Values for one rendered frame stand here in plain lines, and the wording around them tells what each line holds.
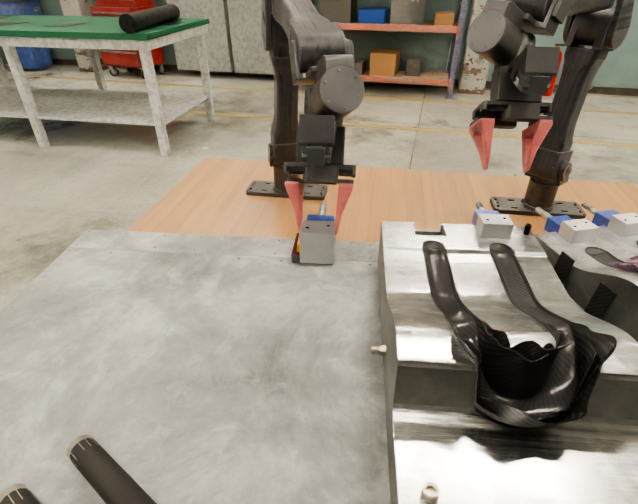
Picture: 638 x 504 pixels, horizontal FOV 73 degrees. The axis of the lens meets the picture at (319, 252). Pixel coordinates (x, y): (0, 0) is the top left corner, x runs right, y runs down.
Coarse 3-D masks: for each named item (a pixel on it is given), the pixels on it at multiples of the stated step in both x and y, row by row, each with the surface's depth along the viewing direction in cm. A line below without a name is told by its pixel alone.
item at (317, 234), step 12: (324, 204) 72; (312, 216) 67; (324, 216) 67; (300, 228) 62; (312, 228) 62; (324, 228) 62; (300, 240) 62; (312, 240) 62; (324, 240) 61; (300, 252) 63; (312, 252) 63; (324, 252) 63
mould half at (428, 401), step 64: (384, 256) 69; (448, 256) 69; (384, 320) 62; (512, 320) 51; (576, 320) 52; (384, 384) 58; (448, 384) 45; (448, 448) 44; (512, 448) 44; (576, 448) 44
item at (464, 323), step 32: (512, 256) 69; (448, 288) 63; (512, 288) 63; (448, 320) 50; (480, 320) 50; (544, 320) 53; (480, 352) 43; (512, 352) 43; (544, 352) 43; (576, 352) 48; (608, 352) 43; (480, 384) 48; (512, 384) 46; (544, 384) 48; (576, 384) 47; (512, 416) 43; (544, 416) 44; (576, 416) 43
